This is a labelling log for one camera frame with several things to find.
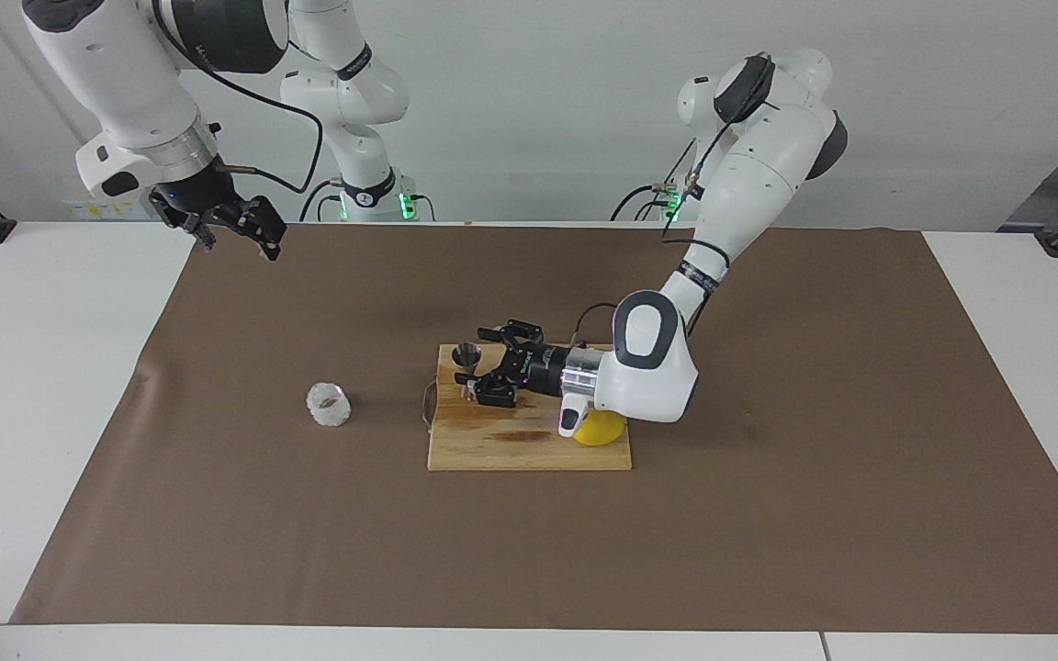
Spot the steel jigger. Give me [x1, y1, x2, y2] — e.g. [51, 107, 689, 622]
[452, 342, 484, 400]

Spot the yellow lemon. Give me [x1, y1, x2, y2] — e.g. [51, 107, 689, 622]
[573, 413, 627, 447]

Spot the white wall power strip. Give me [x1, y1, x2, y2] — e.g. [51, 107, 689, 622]
[63, 191, 161, 221]

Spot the brown table mat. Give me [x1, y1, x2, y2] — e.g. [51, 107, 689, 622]
[10, 223, 1058, 634]

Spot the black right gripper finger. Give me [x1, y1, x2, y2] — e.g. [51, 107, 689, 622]
[217, 196, 287, 263]
[182, 213, 219, 251]

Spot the black base cable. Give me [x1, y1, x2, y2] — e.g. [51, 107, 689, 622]
[610, 184, 681, 223]
[299, 179, 346, 223]

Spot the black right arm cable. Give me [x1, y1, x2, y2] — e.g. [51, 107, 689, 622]
[157, 9, 324, 195]

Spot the wooden cutting board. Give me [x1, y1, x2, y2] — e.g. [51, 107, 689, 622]
[422, 344, 633, 472]

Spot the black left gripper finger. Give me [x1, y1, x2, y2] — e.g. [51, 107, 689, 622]
[465, 365, 532, 409]
[477, 319, 546, 356]

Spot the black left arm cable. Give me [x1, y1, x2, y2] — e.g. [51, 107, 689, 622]
[573, 55, 773, 346]

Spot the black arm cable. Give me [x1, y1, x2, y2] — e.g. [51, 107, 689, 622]
[573, 55, 773, 346]
[157, 9, 324, 195]

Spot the black left base cable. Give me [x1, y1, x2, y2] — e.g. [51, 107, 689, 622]
[610, 184, 681, 223]

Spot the black right base cable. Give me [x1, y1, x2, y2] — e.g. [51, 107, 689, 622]
[299, 179, 346, 223]

